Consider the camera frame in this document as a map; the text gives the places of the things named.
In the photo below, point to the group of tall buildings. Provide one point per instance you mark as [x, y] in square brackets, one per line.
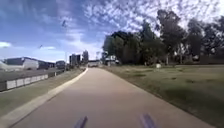
[75, 60]

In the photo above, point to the tall thin light pole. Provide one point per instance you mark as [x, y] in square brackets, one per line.
[65, 58]

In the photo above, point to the low pale building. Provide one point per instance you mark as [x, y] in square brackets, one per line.
[28, 64]

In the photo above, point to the fence with white panels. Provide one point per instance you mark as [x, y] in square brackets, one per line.
[20, 82]

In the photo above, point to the pale concrete kerb strip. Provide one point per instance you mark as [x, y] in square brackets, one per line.
[30, 106]

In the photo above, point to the robot's own part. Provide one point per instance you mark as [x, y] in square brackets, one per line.
[81, 122]
[148, 121]

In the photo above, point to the grey-brown paved path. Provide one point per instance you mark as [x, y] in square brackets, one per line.
[103, 100]

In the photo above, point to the row of dark trees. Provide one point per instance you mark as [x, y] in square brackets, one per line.
[133, 50]

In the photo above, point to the small distant building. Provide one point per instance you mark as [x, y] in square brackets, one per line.
[93, 63]

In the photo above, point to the narrow grass verge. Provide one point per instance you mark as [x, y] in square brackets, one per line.
[23, 96]

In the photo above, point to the wide grass lawn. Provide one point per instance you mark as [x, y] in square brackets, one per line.
[180, 86]

